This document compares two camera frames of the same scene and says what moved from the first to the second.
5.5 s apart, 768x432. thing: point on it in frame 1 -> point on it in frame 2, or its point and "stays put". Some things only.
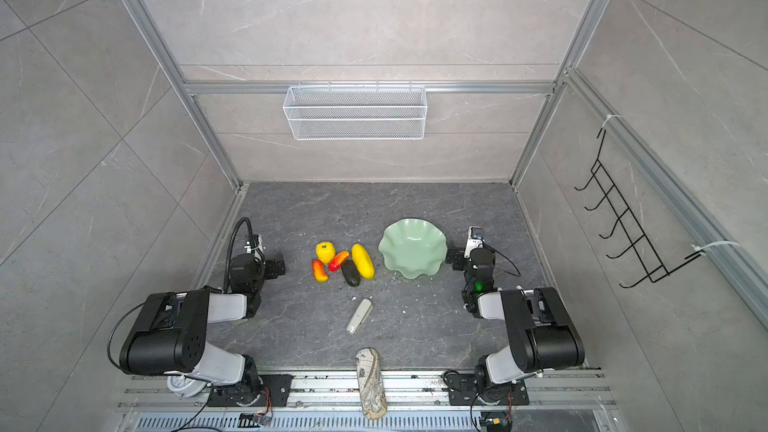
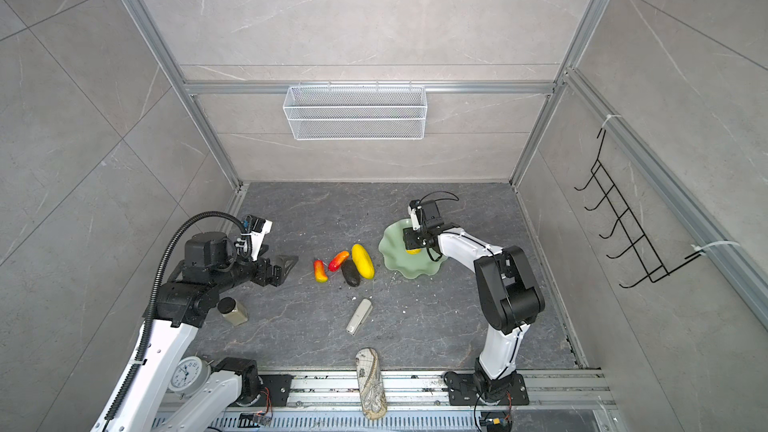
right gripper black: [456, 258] -> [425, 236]
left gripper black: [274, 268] stays put
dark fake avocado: [350, 272] stays put
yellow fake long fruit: [363, 261] stays put
